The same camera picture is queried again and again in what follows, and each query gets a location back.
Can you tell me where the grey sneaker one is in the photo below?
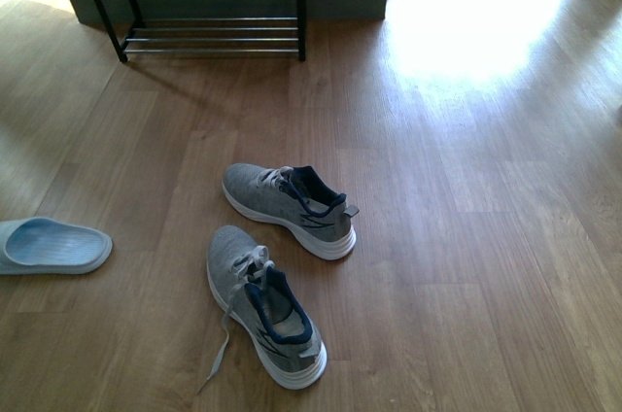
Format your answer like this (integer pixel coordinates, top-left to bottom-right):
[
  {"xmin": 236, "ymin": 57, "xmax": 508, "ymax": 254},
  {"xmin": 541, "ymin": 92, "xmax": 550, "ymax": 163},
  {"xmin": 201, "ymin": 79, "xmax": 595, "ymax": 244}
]
[
  {"xmin": 206, "ymin": 225, "xmax": 328, "ymax": 390},
  {"xmin": 222, "ymin": 163, "xmax": 359, "ymax": 260}
]

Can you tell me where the light blue slipper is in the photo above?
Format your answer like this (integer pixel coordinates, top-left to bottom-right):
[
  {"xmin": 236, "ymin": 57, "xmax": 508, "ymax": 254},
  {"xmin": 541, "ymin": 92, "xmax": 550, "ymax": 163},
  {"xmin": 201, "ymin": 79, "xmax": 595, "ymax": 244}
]
[{"xmin": 1, "ymin": 217, "xmax": 113, "ymax": 275}]

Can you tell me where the black metal shoe rack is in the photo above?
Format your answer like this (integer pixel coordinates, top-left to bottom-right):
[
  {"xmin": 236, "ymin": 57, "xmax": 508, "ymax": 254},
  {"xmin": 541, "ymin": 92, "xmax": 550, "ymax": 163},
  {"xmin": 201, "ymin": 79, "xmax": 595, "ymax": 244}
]
[{"xmin": 92, "ymin": 0, "xmax": 307, "ymax": 63}]

